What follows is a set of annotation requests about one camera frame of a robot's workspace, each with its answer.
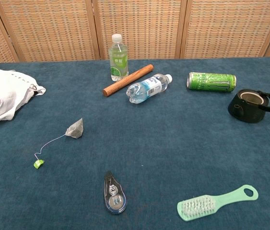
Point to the woven rattan folding screen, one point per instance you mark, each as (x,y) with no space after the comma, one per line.
(137,24)

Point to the green energy drink can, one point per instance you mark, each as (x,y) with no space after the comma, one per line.
(211,82)

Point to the green label drink bottle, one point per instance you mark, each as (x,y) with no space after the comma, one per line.
(118,64)

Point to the white cloth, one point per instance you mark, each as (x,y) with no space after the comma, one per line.
(3,95)

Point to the tea bag with green tag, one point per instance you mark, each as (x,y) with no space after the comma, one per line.
(76,130)

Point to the blue label water bottle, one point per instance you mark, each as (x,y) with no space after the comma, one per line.
(146,87)

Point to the black teapot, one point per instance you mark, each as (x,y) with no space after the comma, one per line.
(245,112)

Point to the blue carpet table cover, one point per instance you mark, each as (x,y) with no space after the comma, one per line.
(149,155)

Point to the brown wooden stick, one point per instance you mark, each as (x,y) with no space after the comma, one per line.
(115,88)

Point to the mint green brush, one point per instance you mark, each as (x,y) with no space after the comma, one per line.
(197,208)

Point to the correction tape dispenser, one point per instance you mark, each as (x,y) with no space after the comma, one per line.
(114,201)

